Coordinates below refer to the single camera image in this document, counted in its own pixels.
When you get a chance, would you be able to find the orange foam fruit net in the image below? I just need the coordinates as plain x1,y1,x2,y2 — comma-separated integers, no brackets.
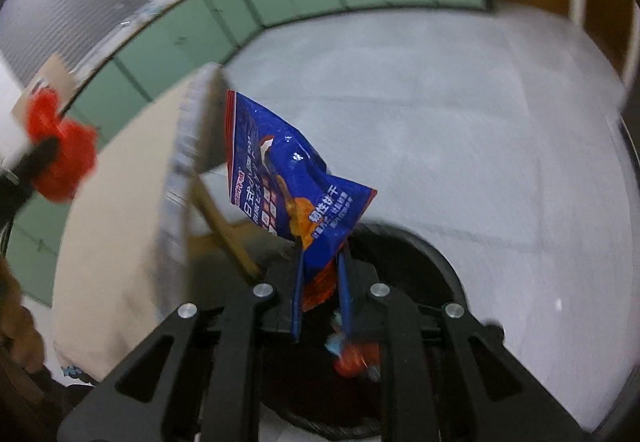
333,341,384,379

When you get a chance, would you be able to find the black trash bin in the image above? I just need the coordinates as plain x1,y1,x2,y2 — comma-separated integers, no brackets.
257,222,468,442

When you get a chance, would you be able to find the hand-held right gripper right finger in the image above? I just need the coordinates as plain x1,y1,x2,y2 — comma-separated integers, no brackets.
338,244,592,442

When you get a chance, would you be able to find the beige tablecloth with scalloped trim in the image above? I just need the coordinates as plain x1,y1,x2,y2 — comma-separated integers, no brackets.
50,62,228,380

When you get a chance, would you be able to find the grey window blind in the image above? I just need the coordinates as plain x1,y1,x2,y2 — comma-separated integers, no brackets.
0,0,152,79

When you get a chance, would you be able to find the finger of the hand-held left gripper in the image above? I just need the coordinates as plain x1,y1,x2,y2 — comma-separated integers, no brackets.
19,136,62,176

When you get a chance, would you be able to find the brown cardboard box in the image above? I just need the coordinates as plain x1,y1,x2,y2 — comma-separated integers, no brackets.
10,54,77,119

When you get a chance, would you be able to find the wooden table frame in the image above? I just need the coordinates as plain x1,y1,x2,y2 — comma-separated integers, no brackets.
192,175,301,281

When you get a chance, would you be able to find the knotted red plastic bag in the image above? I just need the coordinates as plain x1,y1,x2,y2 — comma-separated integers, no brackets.
25,89,100,202

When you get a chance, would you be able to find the person's left hand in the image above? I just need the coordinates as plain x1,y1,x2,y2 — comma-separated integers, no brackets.
0,256,47,374

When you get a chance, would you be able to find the blue snack packet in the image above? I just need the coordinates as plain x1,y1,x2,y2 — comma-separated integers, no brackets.
225,89,379,314

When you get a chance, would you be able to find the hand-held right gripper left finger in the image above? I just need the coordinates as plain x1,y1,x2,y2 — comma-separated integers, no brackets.
57,241,304,442

